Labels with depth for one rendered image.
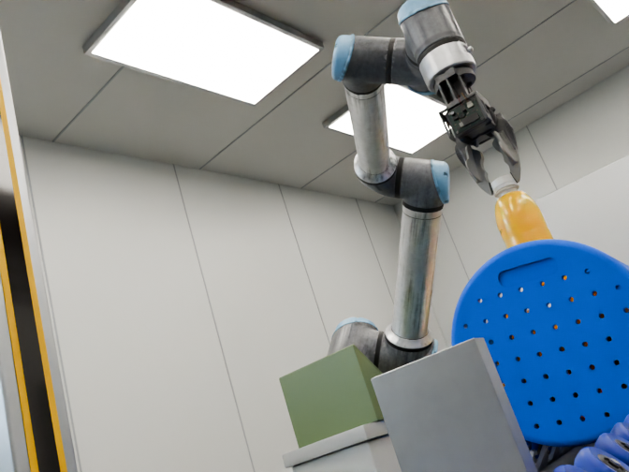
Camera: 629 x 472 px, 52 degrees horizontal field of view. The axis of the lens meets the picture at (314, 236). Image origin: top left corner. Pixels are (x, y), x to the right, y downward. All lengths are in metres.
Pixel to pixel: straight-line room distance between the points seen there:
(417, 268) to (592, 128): 4.65
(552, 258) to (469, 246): 5.75
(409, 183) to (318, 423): 0.74
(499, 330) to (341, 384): 0.97
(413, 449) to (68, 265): 3.60
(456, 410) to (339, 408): 1.38
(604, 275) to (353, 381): 1.06
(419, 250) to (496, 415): 1.36
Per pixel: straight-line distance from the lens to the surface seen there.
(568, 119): 6.50
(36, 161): 4.33
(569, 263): 0.96
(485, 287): 0.99
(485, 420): 0.53
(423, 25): 1.19
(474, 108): 1.10
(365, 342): 2.08
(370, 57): 1.30
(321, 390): 1.94
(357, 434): 1.82
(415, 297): 1.95
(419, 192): 1.79
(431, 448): 0.55
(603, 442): 0.58
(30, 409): 0.64
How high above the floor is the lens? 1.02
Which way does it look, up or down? 19 degrees up
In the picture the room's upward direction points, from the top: 18 degrees counter-clockwise
